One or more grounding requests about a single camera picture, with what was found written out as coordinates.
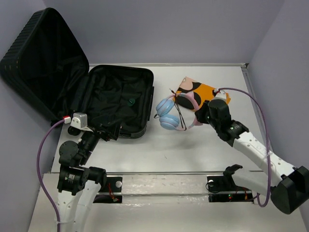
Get orange cartoon print cloth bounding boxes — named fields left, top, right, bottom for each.
left=175, top=76, right=231, bottom=112

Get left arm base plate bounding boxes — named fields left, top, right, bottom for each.
left=93, top=176, right=123, bottom=203

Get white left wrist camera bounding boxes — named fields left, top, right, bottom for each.
left=70, top=113, right=87, bottom=130

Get small dark green round case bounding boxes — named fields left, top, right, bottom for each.
left=127, top=98, right=136, bottom=107

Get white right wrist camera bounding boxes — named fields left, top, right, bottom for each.
left=212, top=88, right=229, bottom=102

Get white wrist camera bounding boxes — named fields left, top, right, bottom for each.
left=212, top=88, right=229, bottom=102
left=70, top=113, right=87, bottom=130

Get blue and pink headphones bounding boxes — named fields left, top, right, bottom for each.
left=154, top=92, right=202, bottom=131

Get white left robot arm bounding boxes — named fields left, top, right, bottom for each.
left=56, top=124, right=123, bottom=232

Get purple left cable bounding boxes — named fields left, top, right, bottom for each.
left=36, top=116, right=72, bottom=232

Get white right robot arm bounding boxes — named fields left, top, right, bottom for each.
left=195, top=99, right=309, bottom=215

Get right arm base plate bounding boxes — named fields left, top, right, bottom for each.
left=205, top=175, right=255, bottom=203

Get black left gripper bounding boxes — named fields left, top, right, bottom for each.
left=79, top=113, right=123, bottom=163

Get black ribbed hard-shell suitcase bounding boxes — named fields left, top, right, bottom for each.
left=0, top=8, right=154, bottom=139

